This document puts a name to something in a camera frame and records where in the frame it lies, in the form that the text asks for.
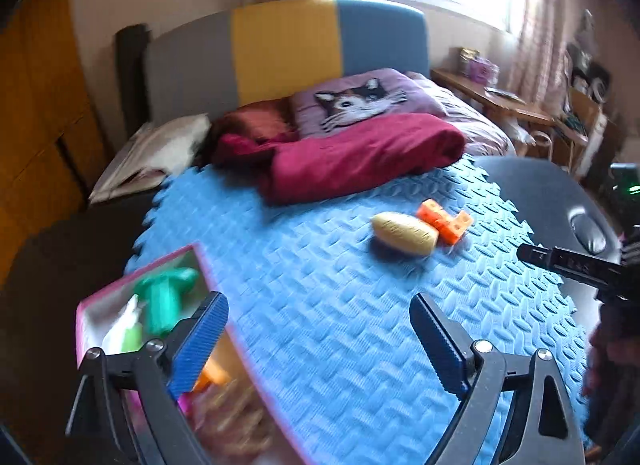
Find blue foam mat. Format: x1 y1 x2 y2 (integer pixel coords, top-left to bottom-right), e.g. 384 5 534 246
122 152 596 465

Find wooden side table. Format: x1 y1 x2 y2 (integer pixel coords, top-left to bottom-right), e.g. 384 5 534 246
431 67 591 166

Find dark red blanket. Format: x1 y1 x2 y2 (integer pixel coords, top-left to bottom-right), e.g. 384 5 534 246
212 112 467 204

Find yellow egg-shaped toy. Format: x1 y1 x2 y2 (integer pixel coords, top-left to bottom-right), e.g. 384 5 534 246
371 211 440 257

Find black round cushion plug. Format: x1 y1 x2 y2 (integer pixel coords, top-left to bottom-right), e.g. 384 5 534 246
570 212 608 255

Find brown massage comb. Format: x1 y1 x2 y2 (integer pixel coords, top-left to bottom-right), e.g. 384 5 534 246
192 380 278 456

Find pink curtain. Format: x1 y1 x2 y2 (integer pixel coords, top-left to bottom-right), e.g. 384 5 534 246
515 0 601 110

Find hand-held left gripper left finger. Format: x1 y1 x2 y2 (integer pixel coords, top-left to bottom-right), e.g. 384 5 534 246
65 291 230 465

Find rust red cushion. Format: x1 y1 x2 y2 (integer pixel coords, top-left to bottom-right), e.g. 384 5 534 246
212 99 298 143

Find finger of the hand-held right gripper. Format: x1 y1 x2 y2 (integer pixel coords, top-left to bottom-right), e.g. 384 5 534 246
517 242 626 292

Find pink cardboard box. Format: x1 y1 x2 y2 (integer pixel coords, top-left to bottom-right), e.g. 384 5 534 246
75 243 306 465

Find pink duvet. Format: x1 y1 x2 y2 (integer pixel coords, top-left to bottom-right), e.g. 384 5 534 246
405 70 516 156

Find orange plastic toy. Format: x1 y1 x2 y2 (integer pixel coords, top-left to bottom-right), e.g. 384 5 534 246
192 357 232 393

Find wooden wardrobe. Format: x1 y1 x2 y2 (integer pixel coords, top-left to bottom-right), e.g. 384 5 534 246
0 0 108 266

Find white green toy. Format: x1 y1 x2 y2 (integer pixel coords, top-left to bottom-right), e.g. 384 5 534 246
102 294 146 353

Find orange plastic blocks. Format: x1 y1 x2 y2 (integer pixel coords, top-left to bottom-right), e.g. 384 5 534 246
416 199 474 246

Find green plastic toy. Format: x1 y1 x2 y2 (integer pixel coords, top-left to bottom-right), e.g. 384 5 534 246
134 267 200 336

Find cluttered storage shelf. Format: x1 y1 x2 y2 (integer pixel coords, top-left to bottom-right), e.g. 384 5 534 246
562 10 618 180

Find person's right forearm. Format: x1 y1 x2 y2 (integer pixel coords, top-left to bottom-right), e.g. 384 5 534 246
582 302 640 451

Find purple storage box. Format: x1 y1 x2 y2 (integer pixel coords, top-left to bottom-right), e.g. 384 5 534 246
459 47 501 83

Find grey yellow blue headboard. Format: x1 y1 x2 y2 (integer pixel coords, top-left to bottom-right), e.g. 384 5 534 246
144 0 431 123

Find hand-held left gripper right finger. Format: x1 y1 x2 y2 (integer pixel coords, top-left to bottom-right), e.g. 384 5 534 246
409 292 583 465

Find purple cat print pillow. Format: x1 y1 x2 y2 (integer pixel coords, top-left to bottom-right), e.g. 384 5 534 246
290 69 446 138

